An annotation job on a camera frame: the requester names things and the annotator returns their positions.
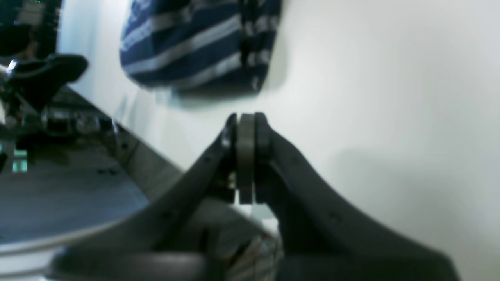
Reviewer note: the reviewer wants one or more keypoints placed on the right gripper black finger pair image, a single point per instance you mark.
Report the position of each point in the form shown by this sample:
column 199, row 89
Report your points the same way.
column 35, row 82

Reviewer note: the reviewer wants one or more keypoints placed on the navy white striped T-shirt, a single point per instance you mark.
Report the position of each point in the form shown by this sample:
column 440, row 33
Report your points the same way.
column 200, row 45

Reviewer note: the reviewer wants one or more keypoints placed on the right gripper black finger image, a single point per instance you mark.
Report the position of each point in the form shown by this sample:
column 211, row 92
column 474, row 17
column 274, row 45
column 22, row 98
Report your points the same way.
column 325, row 238
column 144, row 247

